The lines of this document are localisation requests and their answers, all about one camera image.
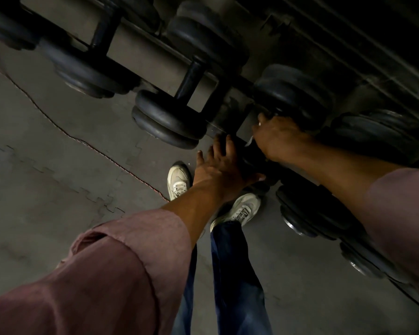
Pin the person's right hand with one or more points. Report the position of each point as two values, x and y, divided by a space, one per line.
279 139

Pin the person's left hand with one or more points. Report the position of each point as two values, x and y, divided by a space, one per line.
223 174

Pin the ribbed black plate dumbbell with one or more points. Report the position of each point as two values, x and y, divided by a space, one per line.
296 90
167 118

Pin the row of ribbed plate dumbbells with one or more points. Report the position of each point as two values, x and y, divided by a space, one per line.
310 209

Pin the black yellow dumbbell rack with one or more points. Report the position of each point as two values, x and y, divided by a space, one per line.
143 48

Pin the person's right forearm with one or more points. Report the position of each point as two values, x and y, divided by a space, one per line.
387 198

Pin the person's left forearm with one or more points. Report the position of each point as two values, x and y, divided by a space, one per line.
108 275

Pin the person's white shoe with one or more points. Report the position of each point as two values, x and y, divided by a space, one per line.
178 181
239 211

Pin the person's blue jeans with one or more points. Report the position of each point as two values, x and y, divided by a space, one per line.
237 286

